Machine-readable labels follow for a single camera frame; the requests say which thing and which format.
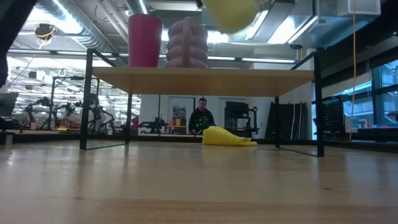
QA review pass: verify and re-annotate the purple ribbed mug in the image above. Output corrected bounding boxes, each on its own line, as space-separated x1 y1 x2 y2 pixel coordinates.
165 16 209 68

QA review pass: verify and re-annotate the red cup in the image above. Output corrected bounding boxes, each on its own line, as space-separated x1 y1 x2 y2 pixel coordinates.
127 13 164 68

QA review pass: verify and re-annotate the yellow mug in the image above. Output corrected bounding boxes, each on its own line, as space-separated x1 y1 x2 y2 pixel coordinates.
201 0 261 34

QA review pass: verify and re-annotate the person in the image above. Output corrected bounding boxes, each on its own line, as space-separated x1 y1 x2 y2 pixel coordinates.
188 97 216 135

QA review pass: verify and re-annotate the yellow cloth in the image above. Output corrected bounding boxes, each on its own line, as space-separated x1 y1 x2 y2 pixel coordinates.
201 126 258 147

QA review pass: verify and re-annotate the black perforated panel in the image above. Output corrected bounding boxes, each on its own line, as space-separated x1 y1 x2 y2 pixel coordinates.
322 96 346 134

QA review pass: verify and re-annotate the wooden shelf with black frame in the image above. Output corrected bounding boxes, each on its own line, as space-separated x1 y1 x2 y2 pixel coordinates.
79 48 325 158

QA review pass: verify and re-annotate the black rig frame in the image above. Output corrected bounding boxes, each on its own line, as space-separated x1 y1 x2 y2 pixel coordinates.
0 130 398 153

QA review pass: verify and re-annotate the black ceiling camera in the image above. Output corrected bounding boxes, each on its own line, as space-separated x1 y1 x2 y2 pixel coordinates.
34 23 57 41

